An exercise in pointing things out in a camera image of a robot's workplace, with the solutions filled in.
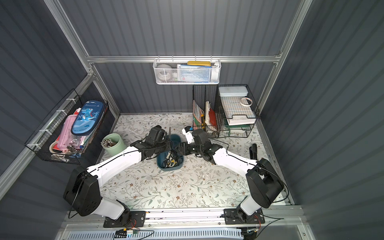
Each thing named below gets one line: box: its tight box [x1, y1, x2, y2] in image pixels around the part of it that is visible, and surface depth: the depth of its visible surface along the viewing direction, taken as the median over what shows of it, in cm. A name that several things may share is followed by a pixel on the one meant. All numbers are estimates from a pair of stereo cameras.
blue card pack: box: [177, 64, 213, 83], surface depth 88 cm
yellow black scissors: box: [162, 154, 173, 169], surface depth 93 cm
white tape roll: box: [156, 64, 173, 82], surface depth 90 cm
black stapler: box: [249, 143, 258, 160], surface depth 96 cm
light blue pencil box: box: [218, 86, 249, 97], surface depth 106 cm
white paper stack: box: [226, 115, 257, 126], surface depth 93 cm
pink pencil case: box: [57, 114, 80, 152], surface depth 69 cm
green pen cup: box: [100, 133, 127, 156], surface depth 88 cm
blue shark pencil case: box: [71, 100, 106, 136], surface depth 72 cm
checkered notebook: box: [220, 96, 257, 119], surface depth 98 cm
